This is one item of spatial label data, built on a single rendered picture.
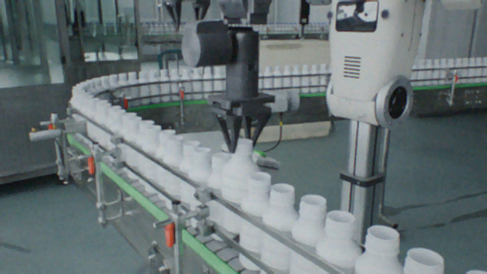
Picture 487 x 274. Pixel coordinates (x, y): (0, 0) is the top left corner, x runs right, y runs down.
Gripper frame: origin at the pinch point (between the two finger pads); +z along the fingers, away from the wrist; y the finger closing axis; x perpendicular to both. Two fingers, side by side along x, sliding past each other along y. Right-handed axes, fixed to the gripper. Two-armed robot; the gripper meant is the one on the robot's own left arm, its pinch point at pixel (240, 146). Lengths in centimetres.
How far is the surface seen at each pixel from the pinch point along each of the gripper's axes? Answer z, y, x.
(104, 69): 43, 137, 500
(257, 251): 15.7, -2.6, -8.6
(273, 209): 6.3, -2.9, -12.5
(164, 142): 5.7, -1.7, 27.6
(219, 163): 4.2, -1.5, 4.6
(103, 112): 6, -2, 68
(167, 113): 26, 53, 139
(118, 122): 7, -2, 56
